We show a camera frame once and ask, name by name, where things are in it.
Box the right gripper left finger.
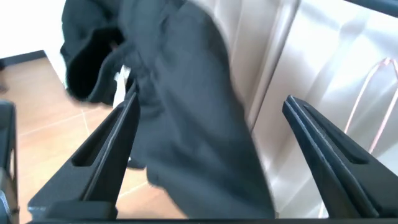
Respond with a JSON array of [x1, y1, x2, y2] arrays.
[[27, 92, 141, 218]]

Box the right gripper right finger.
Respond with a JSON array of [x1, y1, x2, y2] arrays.
[[282, 95, 398, 218]]

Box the black drawstring shorts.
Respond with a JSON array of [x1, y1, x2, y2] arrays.
[[60, 0, 276, 218]]

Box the pink clothes hanger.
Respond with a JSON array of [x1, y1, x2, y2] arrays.
[[343, 57, 398, 154]]

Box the white curtain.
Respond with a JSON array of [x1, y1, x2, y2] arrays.
[[189, 0, 398, 218]]

